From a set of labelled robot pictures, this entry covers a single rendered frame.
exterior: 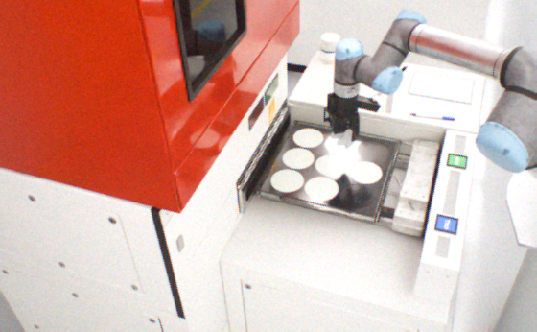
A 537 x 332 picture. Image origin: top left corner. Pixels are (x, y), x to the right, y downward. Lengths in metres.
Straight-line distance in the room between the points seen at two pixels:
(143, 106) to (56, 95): 0.20
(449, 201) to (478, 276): 1.13
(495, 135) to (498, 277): 1.56
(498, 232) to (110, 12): 2.32
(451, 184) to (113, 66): 1.02
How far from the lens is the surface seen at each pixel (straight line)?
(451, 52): 1.37
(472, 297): 2.61
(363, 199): 1.63
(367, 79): 1.46
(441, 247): 1.47
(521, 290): 2.16
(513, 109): 1.22
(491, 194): 3.07
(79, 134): 1.15
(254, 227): 1.66
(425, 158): 1.82
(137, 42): 0.92
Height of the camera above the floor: 2.06
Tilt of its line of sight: 40 degrees down
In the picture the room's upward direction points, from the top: 3 degrees counter-clockwise
